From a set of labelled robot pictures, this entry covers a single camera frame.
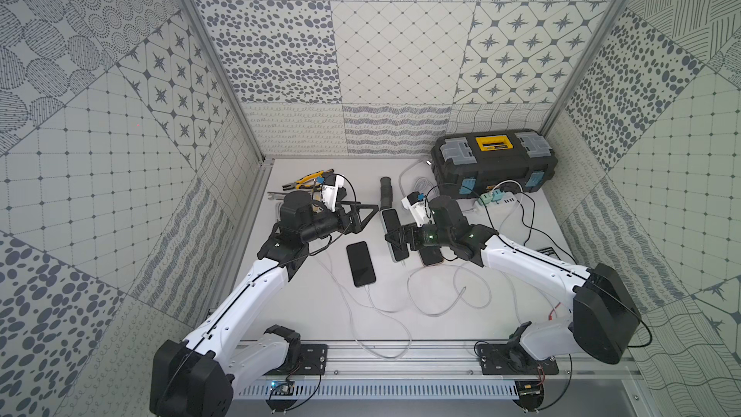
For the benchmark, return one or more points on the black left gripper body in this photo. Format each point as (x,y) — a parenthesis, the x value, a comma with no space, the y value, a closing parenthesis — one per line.
(349,218)

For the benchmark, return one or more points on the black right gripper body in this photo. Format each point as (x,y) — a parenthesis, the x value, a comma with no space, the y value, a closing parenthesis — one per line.
(426,235)

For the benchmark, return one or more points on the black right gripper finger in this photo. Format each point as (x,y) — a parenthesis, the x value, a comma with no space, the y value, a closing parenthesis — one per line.
(402,252)
(396,237)

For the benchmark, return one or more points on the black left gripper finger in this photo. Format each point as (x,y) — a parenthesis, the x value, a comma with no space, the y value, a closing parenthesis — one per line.
(354,205)
(362,217)

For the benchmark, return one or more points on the pink case phone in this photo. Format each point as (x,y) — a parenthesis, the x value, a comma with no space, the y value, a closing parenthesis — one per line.
(431,256)

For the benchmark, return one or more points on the grey-green case phone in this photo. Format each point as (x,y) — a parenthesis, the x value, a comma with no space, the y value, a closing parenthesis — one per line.
(391,222)

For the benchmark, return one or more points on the white charging cable blue phone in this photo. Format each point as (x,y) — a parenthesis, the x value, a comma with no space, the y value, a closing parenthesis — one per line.
(376,331)

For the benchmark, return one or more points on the white charging cable pink phone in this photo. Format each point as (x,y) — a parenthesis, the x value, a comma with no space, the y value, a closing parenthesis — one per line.
(461,290)

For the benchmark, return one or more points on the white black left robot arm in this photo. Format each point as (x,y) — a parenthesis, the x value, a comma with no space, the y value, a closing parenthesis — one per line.
(201,375)

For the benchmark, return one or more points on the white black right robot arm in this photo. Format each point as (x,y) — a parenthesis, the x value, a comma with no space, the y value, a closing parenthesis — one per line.
(601,319)

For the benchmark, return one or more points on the yellow black pliers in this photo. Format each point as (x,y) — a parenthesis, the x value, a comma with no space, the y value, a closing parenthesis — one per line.
(308,182)

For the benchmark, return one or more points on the green charger plugs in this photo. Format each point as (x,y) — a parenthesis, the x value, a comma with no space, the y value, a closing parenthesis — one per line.
(494,196)

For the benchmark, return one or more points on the silver wrench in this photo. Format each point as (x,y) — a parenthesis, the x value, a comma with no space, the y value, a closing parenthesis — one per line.
(277,195)

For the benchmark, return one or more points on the black yellow toolbox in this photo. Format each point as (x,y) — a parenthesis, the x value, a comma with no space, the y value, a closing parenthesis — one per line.
(466,165)

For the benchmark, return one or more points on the white power strip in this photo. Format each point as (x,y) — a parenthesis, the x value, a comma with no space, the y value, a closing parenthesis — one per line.
(514,202)

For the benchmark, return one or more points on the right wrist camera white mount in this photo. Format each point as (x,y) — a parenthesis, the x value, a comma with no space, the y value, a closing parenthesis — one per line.
(415,203)

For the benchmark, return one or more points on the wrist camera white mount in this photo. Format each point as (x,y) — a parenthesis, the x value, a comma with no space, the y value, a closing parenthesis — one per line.
(330,190)
(415,203)

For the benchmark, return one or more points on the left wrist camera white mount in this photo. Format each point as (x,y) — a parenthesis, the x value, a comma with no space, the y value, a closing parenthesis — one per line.
(330,190)

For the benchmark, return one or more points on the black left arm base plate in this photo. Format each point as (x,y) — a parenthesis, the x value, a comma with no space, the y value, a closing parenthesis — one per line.
(305,360)

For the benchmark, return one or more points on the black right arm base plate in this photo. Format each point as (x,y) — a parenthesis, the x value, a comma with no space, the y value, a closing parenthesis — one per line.
(517,359)

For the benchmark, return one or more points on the aluminium front rail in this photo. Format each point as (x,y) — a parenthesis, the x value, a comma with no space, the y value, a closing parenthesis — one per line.
(446,360)

